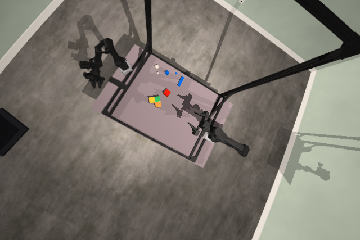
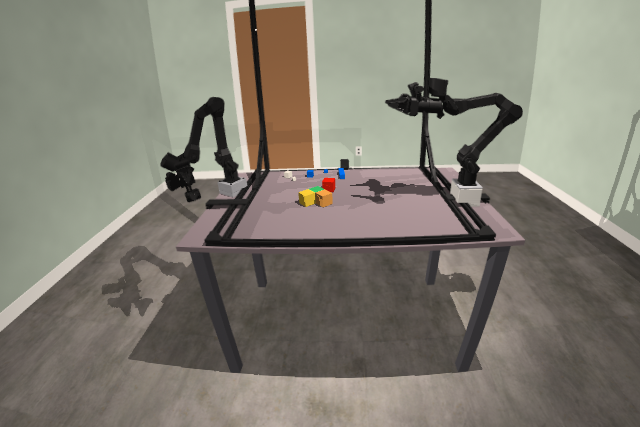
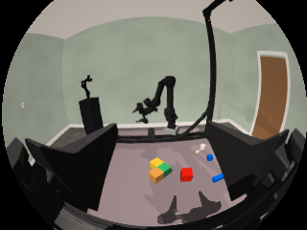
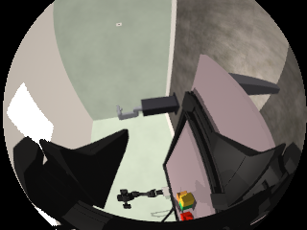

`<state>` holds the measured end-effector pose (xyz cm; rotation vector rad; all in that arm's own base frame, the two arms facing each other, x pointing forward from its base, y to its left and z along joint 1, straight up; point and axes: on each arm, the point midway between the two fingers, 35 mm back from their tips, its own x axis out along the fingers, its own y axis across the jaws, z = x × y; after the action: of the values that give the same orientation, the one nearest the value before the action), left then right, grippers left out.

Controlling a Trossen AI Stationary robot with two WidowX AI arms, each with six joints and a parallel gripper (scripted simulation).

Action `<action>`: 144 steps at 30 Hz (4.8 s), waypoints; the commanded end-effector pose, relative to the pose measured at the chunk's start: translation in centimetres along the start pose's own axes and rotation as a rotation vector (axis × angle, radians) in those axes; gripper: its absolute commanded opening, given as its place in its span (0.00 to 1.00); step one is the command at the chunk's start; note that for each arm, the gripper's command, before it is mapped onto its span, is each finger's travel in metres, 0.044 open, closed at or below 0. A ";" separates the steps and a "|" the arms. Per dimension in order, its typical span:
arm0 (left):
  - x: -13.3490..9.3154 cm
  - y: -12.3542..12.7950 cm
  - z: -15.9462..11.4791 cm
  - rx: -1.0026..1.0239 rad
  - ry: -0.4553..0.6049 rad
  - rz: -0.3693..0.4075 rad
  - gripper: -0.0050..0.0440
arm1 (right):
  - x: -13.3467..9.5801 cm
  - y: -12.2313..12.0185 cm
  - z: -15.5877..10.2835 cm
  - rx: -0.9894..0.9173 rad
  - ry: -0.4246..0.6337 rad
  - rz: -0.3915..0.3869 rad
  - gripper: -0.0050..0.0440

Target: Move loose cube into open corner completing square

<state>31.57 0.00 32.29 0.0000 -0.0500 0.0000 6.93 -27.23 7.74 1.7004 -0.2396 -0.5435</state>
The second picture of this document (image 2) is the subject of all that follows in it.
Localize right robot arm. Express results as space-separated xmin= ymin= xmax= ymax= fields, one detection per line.
xmin=160 ymin=97 xmax=240 ymax=191

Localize wooden cube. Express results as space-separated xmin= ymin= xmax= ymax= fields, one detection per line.
xmin=315 ymin=190 xmax=333 ymax=207

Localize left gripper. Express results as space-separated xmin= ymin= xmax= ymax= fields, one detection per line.
xmin=385 ymin=94 xmax=430 ymax=116

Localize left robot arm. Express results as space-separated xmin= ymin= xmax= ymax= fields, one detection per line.
xmin=408 ymin=78 xmax=523 ymax=186

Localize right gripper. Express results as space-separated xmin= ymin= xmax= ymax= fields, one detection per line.
xmin=174 ymin=160 xmax=201 ymax=202

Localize yellow cube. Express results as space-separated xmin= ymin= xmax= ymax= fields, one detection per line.
xmin=299 ymin=189 xmax=316 ymax=207

